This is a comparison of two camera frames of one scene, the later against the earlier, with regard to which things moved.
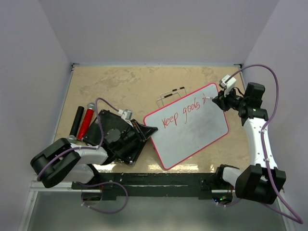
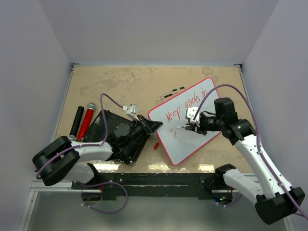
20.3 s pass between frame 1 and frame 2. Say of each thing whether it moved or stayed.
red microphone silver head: stayed
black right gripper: moved
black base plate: stayed
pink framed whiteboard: moved
